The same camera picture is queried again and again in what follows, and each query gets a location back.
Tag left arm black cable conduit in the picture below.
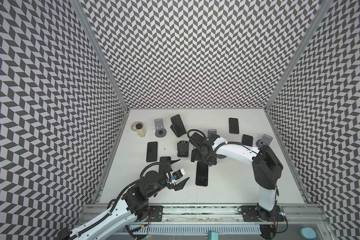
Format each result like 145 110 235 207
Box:
68 161 169 240

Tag silver aluminium corner post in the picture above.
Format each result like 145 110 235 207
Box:
264 0 334 113
70 0 129 112

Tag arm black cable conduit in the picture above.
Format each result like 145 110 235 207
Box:
186 128 259 166
68 161 169 240

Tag silver aluminium corner post right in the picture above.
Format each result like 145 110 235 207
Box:
264 0 334 113

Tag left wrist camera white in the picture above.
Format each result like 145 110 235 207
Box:
169 169 186 183

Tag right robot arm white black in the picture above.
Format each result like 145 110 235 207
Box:
187 129 284 222

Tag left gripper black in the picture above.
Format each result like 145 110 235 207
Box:
146 160 190 199

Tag teal phone on black stand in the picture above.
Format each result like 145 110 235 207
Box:
170 114 187 138

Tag purple edged phone black stand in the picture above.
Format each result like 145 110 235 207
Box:
159 157 172 171

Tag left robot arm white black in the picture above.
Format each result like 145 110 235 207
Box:
57 160 190 240

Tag silver aluminium corner post left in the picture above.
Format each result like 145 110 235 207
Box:
70 0 129 112

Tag metal base rail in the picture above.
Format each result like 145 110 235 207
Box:
86 203 319 236

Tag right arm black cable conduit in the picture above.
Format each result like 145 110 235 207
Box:
186 128 259 166

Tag spice jar with black lid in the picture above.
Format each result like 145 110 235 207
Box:
131 122 146 138

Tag teal phone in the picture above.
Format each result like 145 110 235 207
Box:
170 114 187 138
229 118 240 135

